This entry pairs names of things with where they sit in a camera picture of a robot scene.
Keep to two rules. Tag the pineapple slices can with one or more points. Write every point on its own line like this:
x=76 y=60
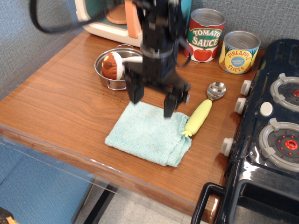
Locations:
x=239 y=51

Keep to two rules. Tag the light blue cloth napkin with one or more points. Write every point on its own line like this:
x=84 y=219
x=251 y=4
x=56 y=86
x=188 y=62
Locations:
x=143 y=131

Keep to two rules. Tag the black toy stove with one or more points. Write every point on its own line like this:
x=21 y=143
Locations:
x=262 y=175

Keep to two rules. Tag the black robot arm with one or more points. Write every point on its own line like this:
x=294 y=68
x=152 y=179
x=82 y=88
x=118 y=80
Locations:
x=163 y=30

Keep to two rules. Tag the teal toy microwave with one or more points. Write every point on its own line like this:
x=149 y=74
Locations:
x=109 y=23

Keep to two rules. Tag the tomato sauce can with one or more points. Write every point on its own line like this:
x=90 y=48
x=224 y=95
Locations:
x=205 y=30

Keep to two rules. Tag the spoon with yellow-green handle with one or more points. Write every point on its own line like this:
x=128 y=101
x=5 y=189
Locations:
x=215 y=91

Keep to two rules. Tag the small steel pot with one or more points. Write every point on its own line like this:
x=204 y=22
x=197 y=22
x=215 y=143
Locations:
x=124 y=51

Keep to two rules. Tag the plush brown mushroom toy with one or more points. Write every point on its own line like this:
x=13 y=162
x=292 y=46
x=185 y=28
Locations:
x=112 y=65

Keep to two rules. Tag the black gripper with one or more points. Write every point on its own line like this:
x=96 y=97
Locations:
x=157 y=71

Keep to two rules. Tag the orange plush toy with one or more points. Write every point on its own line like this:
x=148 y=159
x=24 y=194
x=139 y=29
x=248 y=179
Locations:
x=7 y=220

